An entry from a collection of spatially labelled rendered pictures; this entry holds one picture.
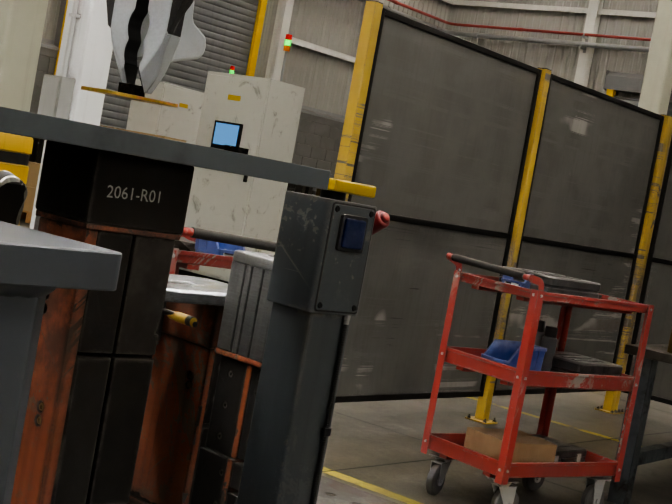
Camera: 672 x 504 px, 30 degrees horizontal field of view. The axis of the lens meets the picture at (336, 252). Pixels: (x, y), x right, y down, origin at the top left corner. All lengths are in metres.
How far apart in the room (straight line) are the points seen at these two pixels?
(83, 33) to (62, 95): 0.27
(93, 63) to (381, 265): 1.71
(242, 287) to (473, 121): 5.15
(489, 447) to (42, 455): 4.02
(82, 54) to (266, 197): 6.48
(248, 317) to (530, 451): 3.67
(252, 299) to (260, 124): 10.11
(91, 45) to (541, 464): 2.50
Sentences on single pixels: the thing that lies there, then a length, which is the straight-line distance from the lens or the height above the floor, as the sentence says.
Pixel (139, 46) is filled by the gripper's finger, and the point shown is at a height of 1.24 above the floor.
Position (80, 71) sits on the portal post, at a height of 1.42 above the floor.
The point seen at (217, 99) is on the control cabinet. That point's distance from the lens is 11.92.
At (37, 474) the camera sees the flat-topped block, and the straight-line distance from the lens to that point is 1.07.
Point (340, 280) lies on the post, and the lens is 1.23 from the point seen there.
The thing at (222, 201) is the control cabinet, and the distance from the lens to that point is 11.71.
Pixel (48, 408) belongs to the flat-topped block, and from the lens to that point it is 1.06.
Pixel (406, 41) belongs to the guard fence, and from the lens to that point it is 5.99.
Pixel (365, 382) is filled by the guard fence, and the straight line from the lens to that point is 6.15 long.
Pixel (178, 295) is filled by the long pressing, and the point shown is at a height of 1.00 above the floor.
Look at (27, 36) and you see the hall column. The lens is 8.62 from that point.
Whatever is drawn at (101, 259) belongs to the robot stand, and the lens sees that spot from 0.64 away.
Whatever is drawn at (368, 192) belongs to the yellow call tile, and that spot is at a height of 1.15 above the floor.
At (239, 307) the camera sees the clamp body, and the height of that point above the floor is 1.00.
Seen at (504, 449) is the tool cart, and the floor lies 0.29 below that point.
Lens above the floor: 1.15
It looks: 3 degrees down
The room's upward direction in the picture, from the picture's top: 10 degrees clockwise
